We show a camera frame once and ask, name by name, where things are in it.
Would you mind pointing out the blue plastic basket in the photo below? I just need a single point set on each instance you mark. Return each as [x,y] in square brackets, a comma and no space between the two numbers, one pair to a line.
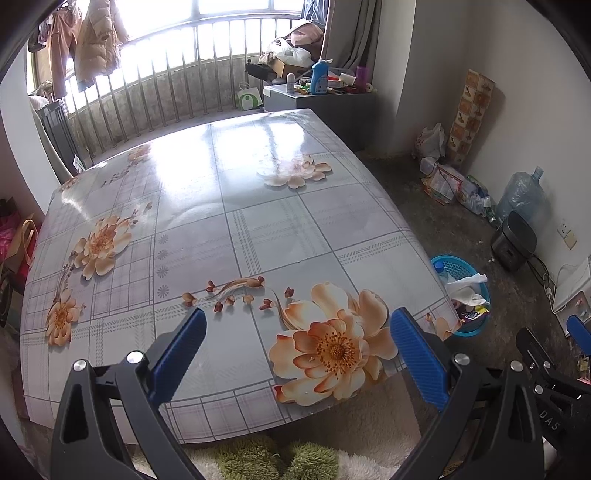
[471,331]

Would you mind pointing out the white spray can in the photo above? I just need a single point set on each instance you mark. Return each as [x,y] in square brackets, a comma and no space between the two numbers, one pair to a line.
[291,83]

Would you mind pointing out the large water jug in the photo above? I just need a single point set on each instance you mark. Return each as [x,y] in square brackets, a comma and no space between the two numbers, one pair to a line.
[519,196]

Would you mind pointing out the blue detergent bottle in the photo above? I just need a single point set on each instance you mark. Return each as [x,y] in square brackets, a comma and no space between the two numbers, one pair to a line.
[318,81]

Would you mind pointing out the purple cup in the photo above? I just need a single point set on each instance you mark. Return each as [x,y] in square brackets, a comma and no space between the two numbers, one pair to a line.
[361,77]

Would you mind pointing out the pink hanging garment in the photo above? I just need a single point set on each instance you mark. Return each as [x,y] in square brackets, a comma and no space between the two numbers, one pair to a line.
[60,46]

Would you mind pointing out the metal window railing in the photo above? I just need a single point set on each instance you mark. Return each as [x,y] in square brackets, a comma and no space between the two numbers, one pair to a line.
[184,78]

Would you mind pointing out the pile of plastic bottles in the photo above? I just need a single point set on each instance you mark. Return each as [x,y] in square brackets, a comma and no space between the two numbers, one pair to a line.
[480,203]

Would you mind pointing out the tall patterned box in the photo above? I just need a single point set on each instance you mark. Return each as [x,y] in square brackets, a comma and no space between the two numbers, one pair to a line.
[471,120]

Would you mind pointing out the pink plastic bag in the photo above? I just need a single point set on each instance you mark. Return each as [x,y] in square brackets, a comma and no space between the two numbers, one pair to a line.
[7,235]

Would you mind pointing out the dark rice cooker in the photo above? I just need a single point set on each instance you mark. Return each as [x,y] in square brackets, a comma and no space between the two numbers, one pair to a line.
[512,244]

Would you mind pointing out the white cloth towel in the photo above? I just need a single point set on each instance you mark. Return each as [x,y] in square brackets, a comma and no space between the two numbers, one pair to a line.
[466,286]

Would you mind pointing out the wall socket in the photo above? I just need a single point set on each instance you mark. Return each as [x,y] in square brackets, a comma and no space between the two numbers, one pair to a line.
[568,234]

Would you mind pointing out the white paper bag green logo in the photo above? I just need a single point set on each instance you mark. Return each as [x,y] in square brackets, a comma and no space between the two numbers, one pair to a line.
[249,98]

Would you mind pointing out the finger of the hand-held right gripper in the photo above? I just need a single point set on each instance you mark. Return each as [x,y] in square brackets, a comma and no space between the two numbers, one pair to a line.
[578,328]
[535,355]

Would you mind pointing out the beige puffy jacket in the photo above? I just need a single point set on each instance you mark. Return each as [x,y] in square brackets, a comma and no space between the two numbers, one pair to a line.
[99,41]

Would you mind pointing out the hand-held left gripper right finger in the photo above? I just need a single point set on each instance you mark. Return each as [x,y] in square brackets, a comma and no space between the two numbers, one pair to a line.
[418,355]

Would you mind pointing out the grey cabinet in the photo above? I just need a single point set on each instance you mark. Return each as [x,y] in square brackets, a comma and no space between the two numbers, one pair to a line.
[332,106]

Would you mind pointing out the white plastic bag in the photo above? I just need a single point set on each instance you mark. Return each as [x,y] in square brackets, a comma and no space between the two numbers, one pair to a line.
[431,141]

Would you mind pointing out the open cardboard box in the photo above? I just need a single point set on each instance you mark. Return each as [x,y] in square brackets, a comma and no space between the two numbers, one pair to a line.
[288,69]

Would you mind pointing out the green fluffy slipper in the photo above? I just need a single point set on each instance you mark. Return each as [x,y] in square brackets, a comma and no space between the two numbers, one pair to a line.
[249,459]
[314,461]

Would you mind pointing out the red and white carton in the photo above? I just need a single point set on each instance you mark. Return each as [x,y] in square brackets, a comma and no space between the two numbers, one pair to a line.
[443,184]

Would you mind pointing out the grey curtain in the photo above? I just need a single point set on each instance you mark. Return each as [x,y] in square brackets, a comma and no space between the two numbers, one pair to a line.
[355,32]

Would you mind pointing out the white fluffy rug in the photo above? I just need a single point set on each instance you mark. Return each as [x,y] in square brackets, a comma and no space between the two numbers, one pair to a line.
[369,466]

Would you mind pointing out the black bag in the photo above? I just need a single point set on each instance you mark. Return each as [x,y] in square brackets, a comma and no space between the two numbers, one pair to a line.
[256,71]

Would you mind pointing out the floral table cover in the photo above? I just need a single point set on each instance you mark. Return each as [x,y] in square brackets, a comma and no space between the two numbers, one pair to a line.
[258,240]

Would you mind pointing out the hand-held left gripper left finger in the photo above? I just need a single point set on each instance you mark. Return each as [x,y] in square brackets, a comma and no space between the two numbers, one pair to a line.
[182,350]

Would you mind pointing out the brown paper bag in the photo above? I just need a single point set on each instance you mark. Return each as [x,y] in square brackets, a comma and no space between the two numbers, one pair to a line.
[23,249]

